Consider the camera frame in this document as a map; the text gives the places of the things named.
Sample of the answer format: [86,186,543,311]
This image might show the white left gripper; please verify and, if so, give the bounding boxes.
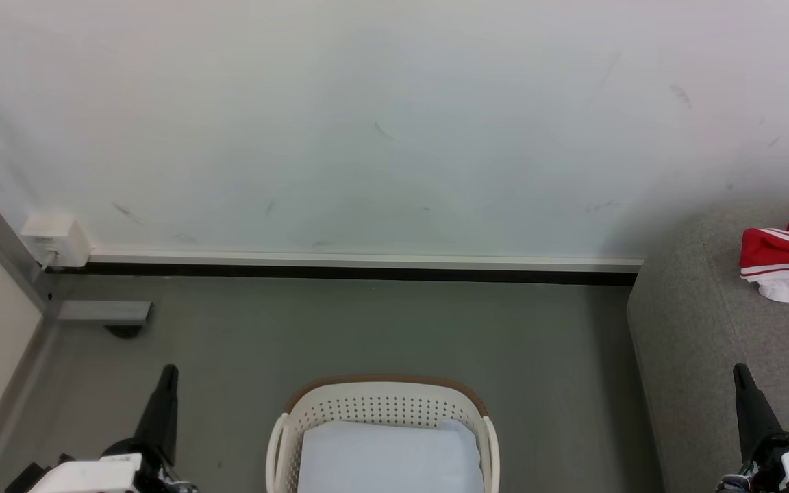
[28,364,197,493]

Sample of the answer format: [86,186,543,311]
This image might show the red and white garment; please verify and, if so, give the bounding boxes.
[739,193,789,351]

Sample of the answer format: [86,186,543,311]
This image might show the grey fabric sofa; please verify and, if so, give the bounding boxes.
[626,202,789,493]

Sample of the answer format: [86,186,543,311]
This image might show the white perforated laundry basket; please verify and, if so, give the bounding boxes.
[266,374,501,493]

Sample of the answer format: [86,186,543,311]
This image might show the pale blue basket liner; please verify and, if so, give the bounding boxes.
[296,418,485,493]

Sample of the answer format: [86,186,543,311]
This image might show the white and black baseboard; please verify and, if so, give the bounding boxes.
[45,249,644,287]

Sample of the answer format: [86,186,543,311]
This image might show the white wall socket box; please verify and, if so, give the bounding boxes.
[20,213,92,268]

